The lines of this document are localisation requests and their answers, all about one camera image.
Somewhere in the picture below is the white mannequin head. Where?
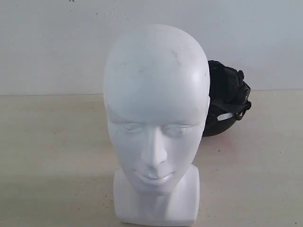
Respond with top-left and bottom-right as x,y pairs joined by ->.
103,24 -> 210,227

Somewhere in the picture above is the black helmet with tinted visor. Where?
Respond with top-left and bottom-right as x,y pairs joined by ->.
203,60 -> 251,137

